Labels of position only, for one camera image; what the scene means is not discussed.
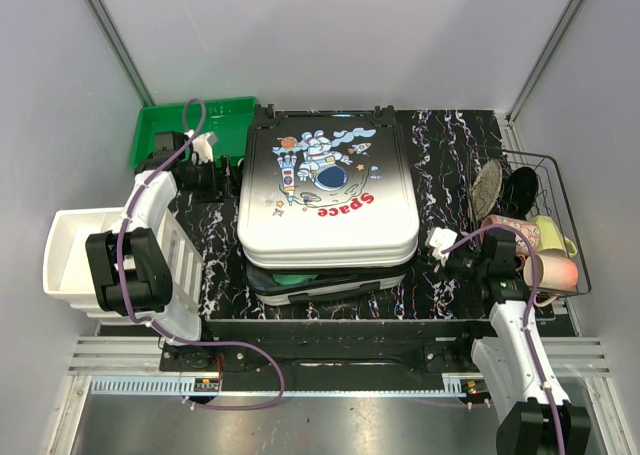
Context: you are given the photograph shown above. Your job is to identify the black round object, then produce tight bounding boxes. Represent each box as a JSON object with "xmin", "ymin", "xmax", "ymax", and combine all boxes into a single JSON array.
[{"xmin": 501, "ymin": 166, "xmax": 539, "ymax": 220}]

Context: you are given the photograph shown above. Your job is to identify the peach pink mug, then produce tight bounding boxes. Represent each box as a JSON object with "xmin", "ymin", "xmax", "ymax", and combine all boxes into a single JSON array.
[{"xmin": 520, "ymin": 254, "xmax": 579, "ymax": 307}]

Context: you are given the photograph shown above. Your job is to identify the grey woven round coaster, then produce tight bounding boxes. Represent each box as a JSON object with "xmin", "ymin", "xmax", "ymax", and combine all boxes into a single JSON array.
[{"xmin": 470, "ymin": 159, "xmax": 503, "ymax": 219}]

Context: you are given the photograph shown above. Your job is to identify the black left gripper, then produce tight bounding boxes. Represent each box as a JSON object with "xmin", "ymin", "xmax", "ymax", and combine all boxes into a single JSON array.
[{"xmin": 182, "ymin": 155, "xmax": 246, "ymax": 204}]

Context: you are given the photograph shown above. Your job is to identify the teal green garment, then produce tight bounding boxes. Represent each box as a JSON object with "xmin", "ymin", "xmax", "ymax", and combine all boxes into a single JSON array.
[{"xmin": 272, "ymin": 272, "xmax": 318, "ymax": 286}]

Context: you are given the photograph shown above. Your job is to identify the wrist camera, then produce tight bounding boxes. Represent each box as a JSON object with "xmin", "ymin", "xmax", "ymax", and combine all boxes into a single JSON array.
[
  {"xmin": 151, "ymin": 131, "xmax": 188, "ymax": 159},
  {"xmin": 481, "ymin": 228, "xmax": 517, "ymax": 273}
]

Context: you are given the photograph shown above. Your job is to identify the pink patterned mug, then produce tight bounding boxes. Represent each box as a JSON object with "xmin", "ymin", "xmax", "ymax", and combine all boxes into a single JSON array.
[{"xmin": 480, "ymin": 213, "xmax": 543, "ymax": 271}]

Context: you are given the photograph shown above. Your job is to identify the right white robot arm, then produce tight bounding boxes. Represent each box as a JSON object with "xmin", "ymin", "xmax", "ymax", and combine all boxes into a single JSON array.
[{"xmin": 443, "ymin": 249, "xmax": 592, "ymax": 454}]

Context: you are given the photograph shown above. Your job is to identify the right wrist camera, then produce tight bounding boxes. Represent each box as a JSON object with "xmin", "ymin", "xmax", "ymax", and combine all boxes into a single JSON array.
[{"xmin": 481, "ymin": 228, "xmax": 517, "ymax": 273}]

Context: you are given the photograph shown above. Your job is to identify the green plastic tray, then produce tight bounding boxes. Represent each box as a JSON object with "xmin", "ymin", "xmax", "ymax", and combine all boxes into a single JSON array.
[{"xmin": 130, "ymin": 96, "xmax": 259, "ymax": 172}]

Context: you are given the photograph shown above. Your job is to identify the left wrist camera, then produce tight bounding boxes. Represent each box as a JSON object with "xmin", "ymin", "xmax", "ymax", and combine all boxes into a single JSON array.
[{"xmin": 151, "ymin": 131, "xmax": 188, "ymax": 159}]

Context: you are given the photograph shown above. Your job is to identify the black wire basket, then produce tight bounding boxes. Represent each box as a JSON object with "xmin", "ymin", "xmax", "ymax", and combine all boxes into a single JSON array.
[{"xmin": 466, "ymin": 145, "xmax": 592, "ymax": 297}]

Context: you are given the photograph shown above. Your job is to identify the space astronaut hard-shell suitcase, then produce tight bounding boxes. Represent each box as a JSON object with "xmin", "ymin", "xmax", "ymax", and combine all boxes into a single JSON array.
[{"xmin": 237, "ymin": 105, "xmax": 420, "ymax": 307}]

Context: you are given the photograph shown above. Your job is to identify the white stacked storage bins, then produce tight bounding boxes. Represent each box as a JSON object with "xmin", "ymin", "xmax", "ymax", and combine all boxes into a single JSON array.
[{"xmin": 42, "ymin": 207, "xmax": 204, "ymax": 326}]

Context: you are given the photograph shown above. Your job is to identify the yellow mug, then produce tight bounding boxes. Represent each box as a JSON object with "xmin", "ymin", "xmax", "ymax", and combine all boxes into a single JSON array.
[{"xmin": 530, "ymin": 215, "xmax": 578, "ymax": 258}]

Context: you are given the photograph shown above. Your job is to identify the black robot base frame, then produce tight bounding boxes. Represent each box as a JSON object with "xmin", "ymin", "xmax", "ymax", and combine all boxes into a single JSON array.
[{"xmin": 160, "ymin": 320, "xmax": 495, "ymax": 390}]

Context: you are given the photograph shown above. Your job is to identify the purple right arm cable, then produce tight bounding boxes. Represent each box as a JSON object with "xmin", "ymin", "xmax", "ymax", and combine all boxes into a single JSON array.
[{"xmin": 442, "ymin": 224, "xmax": 571, "ymax": 455}]

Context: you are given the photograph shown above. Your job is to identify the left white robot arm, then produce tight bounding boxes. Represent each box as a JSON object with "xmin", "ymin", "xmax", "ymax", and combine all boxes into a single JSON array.
[{"xmin": 85, "ymin": 157, "xmax": 239, "ymax": 371}]

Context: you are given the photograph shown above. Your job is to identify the aluminium rail frame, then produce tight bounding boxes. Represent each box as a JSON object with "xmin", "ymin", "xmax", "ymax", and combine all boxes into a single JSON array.
[{"xmin": 47, "ymin": 0, "xmax": 640, "ymax": 455}]

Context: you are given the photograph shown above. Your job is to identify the white cable duct strip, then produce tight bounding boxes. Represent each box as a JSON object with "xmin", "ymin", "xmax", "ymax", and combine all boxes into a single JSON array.
[{"xmin": 90, "ymin": 375, "xmax": 481, "ymax": 398}]

